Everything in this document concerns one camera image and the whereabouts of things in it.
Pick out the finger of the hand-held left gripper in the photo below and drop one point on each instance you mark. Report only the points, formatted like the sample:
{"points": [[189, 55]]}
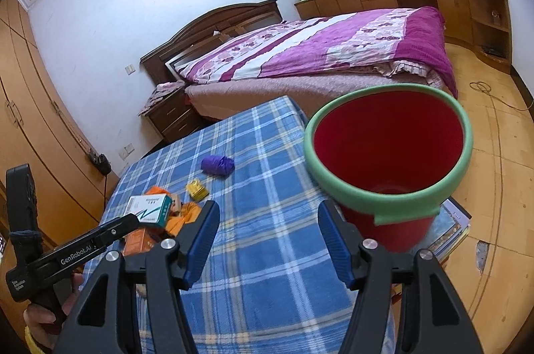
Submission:
{"points": [[121, 226]]}

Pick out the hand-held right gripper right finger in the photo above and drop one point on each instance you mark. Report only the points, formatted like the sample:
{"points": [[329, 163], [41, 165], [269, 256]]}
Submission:
{"points": [[333, 249]]}

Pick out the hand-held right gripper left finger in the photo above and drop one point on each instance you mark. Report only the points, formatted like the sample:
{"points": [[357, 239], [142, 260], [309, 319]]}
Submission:
{"points": [[200, 249]]}

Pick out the orange carton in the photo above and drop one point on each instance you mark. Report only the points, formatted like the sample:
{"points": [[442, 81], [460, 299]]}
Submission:
{"points": [[139, 241]]}

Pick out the white and green carton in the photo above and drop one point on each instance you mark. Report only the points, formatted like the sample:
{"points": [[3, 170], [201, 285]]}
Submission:
{"points": [[148, 208]]}

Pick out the orange plastic wrapper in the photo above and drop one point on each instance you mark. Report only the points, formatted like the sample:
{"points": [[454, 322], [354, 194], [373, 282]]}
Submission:
{"points": [[190, 212]]}

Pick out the yellow sponge block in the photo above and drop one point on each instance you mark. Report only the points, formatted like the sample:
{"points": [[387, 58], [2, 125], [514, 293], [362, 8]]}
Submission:
{"points": [[197, 190]]}

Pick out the purple cloth roll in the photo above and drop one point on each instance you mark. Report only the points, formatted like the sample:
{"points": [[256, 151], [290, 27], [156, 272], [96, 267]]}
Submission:
{"points": [[217, 165]]}

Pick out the red bucket with green rim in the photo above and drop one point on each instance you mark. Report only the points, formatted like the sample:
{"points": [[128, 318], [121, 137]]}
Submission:
{"points": [[388, 145]]}

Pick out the person's left hand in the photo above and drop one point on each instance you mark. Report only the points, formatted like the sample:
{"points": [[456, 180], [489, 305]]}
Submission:
{"points": [[46, 322]]}

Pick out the black power plug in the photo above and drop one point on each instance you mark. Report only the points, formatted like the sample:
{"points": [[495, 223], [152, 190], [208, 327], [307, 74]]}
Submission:
{"points": [[102, 163]]}

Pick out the blue plaid tablecloth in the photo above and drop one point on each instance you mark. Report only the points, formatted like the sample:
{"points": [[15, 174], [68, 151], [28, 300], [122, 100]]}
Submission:
{"points": [[258, 191]]}

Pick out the stack of books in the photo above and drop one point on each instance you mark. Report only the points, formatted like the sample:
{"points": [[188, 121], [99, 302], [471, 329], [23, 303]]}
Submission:
{"points": [[452, 224]]}

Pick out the wooden nightstand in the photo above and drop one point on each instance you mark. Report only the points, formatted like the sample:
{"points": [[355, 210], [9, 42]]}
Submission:
{"points": [[175, 116]]}

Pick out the pink floral cloth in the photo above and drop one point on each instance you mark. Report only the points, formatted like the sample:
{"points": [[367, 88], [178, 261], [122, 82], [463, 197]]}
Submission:
{"points": [[158, 95]]}

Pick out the wooden wardrobe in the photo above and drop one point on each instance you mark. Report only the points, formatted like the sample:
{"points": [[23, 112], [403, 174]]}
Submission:
{"points": [[41, 107]]}

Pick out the mattress with pink bedspread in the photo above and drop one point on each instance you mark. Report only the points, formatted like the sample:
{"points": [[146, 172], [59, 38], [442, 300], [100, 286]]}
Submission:
{"points": [[271, 91]]}

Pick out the bed with purple blanket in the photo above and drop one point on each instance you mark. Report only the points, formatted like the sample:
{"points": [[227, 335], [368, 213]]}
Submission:
{"points": [[333, 41]]}

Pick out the wooden bed headboard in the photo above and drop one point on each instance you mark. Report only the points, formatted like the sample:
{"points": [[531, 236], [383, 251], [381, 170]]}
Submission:
{"points": [[208, 26]]}

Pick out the white wall socket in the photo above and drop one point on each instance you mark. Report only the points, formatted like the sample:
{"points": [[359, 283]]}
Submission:
{"points": [[127, 151]]}

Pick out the white wall switch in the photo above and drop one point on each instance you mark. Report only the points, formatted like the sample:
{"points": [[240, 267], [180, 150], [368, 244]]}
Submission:
{"points": [[130, 69]]}

